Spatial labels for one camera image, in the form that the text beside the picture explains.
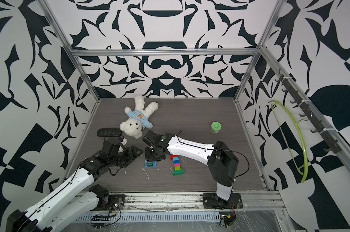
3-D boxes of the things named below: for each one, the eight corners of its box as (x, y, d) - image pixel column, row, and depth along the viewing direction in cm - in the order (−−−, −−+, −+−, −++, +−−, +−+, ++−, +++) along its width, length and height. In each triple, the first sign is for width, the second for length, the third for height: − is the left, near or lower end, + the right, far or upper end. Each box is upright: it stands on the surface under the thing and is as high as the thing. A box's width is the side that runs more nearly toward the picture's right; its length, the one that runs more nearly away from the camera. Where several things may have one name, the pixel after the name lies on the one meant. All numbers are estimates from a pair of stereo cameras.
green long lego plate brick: (172, 176, 83) (172, 175, 82) (171, 171, 85) (171, 170, 83) (185, 173, 84) (185, 172, 83) (184, 169, 86) (184, 168, 84)
